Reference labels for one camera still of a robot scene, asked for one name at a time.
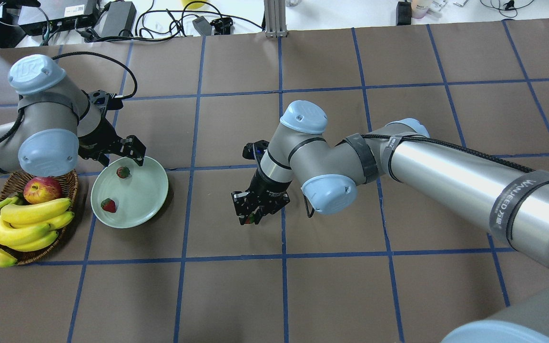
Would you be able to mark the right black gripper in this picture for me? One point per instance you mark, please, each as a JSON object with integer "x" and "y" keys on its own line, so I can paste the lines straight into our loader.
{"x": 264, "y": 185}

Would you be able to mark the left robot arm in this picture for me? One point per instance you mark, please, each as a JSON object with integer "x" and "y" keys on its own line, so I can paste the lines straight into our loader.
{"x": 57, "y": 123}

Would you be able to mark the yellow banana bunch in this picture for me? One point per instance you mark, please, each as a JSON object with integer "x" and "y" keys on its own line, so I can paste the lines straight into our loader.
{"x": 31, "y": 228}

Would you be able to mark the small black charger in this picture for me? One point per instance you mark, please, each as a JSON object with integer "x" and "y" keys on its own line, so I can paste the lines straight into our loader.
{"x": 202, "y": 26}

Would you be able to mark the light green plate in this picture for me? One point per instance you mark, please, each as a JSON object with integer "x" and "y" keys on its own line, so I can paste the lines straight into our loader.
{"x": 138, "y": 198}

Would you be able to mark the red apple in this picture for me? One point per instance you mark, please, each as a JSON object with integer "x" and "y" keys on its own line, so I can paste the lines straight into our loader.
{"x": 42, "y": 189}

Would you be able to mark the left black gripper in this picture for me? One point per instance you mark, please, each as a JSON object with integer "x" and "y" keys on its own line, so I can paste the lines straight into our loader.
{"x": 99, "y": 138}

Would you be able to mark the aluminium frame post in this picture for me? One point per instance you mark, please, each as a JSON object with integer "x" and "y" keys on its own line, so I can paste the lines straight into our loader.
{"x": 275, "y": 19}

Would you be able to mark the strawberry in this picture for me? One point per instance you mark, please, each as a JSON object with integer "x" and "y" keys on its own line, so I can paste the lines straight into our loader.
{"x": 123, "y": 172}
{"x": 108, "y": 205}
{"x": 250, "y": 219}

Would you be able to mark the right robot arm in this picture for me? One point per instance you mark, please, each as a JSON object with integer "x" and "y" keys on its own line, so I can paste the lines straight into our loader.
{"x": 507, "y": 200}

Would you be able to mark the black power adapter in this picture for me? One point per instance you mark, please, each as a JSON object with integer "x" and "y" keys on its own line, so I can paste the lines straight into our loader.
{"x": 119, "y": 17}

